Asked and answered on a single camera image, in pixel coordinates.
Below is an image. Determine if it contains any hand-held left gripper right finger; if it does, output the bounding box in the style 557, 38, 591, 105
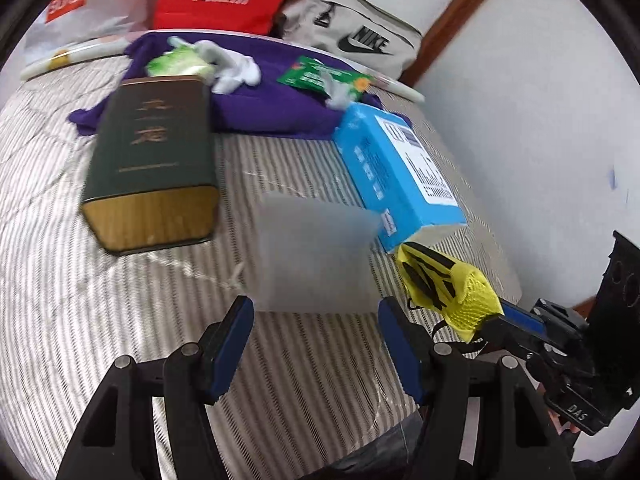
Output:
376, 296, 572, 480

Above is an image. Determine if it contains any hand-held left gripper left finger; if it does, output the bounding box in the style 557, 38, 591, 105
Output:
56, 295, 256, 480

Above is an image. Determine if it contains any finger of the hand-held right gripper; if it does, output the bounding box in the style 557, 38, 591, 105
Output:
470, 317, 543, 363
497, 301, 551, 338

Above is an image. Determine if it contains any yellow and black mesh sock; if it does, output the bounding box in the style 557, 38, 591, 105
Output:
396, 241, 504, 344

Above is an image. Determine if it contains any knotted white tissue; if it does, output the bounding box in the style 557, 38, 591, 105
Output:
320, 71, 352, 110

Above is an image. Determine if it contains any white glove with green cuff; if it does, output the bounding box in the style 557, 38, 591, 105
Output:
167, 36, 262, 95

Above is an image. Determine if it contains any green packet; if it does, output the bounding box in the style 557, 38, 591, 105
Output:
276, 56, 375, 102

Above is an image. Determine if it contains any green wet wipes pack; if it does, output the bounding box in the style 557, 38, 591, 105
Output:
144, 45, 214, 81

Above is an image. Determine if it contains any striped bedsheet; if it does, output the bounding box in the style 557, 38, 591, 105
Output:
0, 54, 524, 480

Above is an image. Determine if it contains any blue cardboard box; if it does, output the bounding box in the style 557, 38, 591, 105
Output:
332, 101, 469, 255

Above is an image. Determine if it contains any dark green tin box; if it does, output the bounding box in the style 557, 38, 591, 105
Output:
81, 75, 220, 256

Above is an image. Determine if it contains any purple cloth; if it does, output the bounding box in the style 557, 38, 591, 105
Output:
67, 31, 387, 141

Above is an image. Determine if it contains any beige sling bag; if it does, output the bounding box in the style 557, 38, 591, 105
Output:
274, 0, 424, 79

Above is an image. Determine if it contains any white plastic shopping bag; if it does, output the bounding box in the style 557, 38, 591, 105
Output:
22, 0, 167, 69

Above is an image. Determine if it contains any brown wooden bed frame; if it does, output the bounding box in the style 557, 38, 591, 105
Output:
399, 0, 519, 89

